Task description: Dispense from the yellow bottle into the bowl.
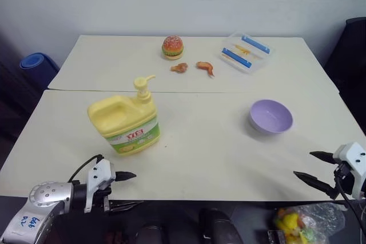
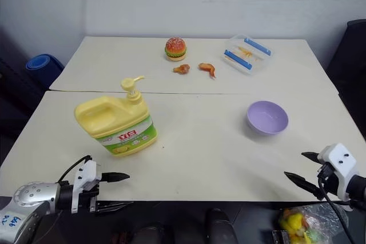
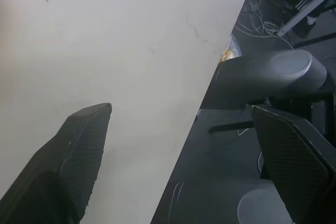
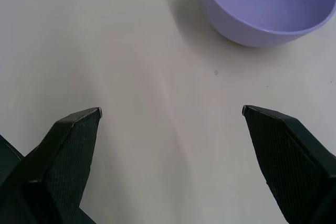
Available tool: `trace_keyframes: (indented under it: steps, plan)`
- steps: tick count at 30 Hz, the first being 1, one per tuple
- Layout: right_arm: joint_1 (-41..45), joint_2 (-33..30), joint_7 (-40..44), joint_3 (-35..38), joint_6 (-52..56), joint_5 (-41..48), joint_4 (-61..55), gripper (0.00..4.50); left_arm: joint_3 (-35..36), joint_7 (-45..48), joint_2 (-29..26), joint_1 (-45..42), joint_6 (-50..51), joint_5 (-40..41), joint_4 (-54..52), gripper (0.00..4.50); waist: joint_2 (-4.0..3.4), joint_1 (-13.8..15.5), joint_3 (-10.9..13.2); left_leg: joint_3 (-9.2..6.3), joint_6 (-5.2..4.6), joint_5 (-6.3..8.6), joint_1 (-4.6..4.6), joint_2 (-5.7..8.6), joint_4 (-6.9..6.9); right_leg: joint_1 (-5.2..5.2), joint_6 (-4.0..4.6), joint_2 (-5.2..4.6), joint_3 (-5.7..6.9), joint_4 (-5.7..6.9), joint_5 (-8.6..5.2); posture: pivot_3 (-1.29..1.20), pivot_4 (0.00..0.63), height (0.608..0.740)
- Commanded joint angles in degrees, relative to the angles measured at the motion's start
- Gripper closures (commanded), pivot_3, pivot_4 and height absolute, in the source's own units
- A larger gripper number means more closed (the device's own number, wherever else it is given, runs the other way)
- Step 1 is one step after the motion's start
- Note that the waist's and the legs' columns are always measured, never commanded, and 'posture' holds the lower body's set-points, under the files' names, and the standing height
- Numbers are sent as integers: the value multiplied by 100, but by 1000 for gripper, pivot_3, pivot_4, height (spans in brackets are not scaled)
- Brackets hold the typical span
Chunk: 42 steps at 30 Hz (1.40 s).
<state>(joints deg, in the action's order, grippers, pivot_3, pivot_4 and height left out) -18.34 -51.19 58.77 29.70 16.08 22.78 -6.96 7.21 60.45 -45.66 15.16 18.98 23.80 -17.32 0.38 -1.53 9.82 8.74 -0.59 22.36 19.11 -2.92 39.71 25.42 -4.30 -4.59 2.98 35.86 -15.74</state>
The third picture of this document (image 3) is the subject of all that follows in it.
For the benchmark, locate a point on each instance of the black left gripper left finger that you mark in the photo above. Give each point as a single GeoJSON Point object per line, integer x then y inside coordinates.
{"type": "Point", "coordinates": [65, 161]}

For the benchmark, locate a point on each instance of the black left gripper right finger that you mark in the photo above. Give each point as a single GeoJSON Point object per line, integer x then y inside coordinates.
{"type": "Point", "coordinates": [294, 161]}

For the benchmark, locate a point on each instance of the crumpled clear plastic wrapper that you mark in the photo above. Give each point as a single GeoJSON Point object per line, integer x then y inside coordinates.
{"type": "Point", "coordinates": [231, 49]}

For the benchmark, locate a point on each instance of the dark shoe with white sock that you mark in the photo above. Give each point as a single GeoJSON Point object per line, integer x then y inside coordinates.
{"type": "Point", "coordinates": [305, 27]}

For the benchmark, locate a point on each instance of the aluminium frame beam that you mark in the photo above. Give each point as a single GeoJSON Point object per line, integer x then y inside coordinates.
{"type": "Point", "coordinates": [304, 9]}

